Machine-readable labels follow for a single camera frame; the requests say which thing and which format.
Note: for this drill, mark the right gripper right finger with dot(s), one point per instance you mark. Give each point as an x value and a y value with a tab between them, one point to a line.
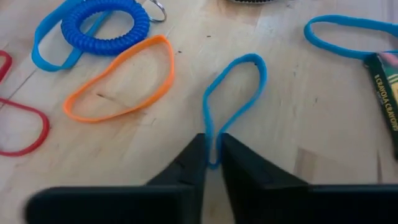
295	205

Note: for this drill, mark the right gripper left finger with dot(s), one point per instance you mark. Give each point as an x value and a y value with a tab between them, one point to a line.
124	205

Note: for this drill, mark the red rubber band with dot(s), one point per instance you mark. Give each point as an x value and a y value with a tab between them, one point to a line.
8	62
45	127

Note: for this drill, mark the thin blue rubber band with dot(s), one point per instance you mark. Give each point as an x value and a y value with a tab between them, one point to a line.
308	32
206	109

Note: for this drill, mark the orange rubber band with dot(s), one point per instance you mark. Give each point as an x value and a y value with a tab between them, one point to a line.
170	71

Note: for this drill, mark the crayon box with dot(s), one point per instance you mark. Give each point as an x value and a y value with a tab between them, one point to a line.
385	93

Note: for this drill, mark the light blue rubber band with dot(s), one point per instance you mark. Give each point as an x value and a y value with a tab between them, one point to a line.
35	53

